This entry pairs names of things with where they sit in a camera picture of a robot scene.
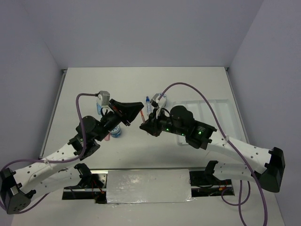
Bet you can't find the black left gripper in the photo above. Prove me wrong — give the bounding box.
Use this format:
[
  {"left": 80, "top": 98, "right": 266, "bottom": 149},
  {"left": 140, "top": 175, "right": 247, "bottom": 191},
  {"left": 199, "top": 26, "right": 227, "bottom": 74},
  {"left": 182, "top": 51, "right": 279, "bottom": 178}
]
[{"left": 97, "top": 100, "right": 146, "bottom": 142}]

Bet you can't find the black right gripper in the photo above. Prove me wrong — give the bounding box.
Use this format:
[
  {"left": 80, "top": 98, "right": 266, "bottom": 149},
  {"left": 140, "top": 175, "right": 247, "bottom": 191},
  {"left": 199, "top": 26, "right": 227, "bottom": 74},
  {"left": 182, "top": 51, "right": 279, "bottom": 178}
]
[{"left": 139, "top": 106, "right": 187, "bottom": 135}]

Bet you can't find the orange highlighter pen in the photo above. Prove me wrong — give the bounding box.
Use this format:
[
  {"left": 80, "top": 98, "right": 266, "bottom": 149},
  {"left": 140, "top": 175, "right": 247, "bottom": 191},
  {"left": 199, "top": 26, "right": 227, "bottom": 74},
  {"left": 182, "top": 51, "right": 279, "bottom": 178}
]
[{"left": 140, "top": 111, "right": 145, "bottom": 123}]

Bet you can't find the clear blue spray bottle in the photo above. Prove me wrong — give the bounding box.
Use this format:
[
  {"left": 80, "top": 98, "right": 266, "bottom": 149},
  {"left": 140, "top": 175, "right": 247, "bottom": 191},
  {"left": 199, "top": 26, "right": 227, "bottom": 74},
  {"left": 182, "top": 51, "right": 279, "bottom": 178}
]
[{"left": 146, "top": 96, "right": 152, "bottom": 115}]

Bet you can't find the blue paint jar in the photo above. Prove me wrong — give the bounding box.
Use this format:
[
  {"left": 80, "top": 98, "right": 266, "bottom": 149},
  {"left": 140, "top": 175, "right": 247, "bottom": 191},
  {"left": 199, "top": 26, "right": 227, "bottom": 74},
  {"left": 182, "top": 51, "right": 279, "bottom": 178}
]
[
  {"left": 156, "top": 93, "right": 167, "bottom": 108},
  {"left": 110, "top": 125, "right": 122, "bottom": 138}
]

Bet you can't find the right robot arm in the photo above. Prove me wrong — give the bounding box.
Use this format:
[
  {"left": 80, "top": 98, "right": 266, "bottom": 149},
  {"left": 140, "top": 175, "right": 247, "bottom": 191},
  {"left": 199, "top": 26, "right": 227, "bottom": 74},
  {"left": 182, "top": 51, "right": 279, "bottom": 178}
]
[{"left": 140, "top": 105, "right": 285, "bottom": 193}]

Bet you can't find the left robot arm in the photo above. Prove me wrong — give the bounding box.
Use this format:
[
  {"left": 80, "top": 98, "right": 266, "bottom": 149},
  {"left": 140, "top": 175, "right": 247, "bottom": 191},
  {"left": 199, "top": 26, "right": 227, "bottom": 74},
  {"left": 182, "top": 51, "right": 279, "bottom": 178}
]
[{"left": 0, "top": 99, "right": 144, "bottom": 215}]

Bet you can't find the blue highlighter cap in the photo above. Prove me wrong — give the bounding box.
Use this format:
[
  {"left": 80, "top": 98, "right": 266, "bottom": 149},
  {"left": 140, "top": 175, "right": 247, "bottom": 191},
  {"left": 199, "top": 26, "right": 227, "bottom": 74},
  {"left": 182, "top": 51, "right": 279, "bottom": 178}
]
[{"left": 96, "top": 103, "right": 102, "bottom": 115}]

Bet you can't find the pink highlighter cap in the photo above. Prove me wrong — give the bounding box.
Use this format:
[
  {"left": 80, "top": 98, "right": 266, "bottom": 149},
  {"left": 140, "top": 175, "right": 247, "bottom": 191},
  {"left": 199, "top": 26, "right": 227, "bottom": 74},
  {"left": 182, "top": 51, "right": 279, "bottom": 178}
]
[{"left": 104, "top": 134, "right": 110, "bottom": 141}]

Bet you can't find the clear plastic organizer tray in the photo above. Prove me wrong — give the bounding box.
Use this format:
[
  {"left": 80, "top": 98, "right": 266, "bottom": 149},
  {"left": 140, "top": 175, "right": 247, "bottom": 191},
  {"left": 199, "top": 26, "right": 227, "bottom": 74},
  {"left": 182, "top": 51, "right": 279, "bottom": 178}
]
[{"left": 173, "top": 99, "right": 242, "bottom": 140}]

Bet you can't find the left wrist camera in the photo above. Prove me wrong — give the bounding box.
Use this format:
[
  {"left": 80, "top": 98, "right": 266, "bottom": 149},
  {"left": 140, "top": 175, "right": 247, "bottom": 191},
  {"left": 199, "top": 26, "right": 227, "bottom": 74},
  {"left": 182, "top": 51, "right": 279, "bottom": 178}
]
[{"left": 97, "top": 90, "right": 110, "bottom": 108}]

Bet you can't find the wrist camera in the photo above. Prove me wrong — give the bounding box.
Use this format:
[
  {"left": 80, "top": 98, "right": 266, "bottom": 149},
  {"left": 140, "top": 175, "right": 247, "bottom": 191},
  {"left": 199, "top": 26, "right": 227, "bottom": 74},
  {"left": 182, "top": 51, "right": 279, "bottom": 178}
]
[
  {"left": 97, "top": 90, "right": 110, "bottom": 108},
  {"left": 150, "top": 93, "right": 167, "bottom": 118}
]

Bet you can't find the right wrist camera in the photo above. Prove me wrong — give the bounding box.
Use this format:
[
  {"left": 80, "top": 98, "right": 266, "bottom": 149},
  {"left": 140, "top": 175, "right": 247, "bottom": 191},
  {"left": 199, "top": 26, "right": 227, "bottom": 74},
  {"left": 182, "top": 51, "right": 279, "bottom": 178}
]
[{"left": 150, "top": 93, "right": 167, "bottom": 118}]

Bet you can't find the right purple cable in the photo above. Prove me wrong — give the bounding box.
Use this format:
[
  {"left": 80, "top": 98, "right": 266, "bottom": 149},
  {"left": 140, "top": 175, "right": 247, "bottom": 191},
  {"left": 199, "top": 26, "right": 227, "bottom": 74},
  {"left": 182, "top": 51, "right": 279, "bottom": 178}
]
[{"left": 161, "top": 82, "right": 269, "bottom": 226}]

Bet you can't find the purple cable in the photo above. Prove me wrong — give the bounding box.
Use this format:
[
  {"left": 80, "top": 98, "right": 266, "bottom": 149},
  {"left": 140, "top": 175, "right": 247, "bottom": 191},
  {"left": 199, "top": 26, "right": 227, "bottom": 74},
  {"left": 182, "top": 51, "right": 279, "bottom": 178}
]
[
  {"left": 161, "top": 82, "right": 269, "bottom": 226},
  {"left": 0, "top": 93, "right": 101, "bottom": 212}
]

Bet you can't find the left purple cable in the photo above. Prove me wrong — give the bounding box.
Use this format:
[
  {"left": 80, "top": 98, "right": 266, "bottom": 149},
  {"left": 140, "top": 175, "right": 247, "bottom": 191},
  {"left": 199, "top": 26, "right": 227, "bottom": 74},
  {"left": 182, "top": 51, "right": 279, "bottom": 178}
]
[{"left": 0, "top": 93, "right": 101, "bottom": 212}]

